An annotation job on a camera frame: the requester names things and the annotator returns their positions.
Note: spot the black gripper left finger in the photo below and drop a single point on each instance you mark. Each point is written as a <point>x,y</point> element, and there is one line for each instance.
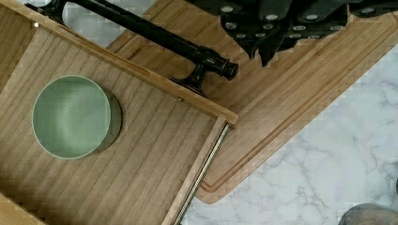
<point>247,31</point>

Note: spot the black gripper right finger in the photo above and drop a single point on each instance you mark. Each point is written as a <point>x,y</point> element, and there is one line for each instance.
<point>288,35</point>

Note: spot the green round bowl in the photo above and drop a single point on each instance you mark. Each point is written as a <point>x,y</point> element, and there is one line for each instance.
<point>74,117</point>

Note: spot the black pot with lid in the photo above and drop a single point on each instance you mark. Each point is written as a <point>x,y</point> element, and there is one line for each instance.
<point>369,214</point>

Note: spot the bamboo cutting board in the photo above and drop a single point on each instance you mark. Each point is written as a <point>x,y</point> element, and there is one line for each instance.
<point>273,102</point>

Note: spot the wooden drawer with black handle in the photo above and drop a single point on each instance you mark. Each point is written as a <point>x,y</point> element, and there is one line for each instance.
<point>167,136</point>

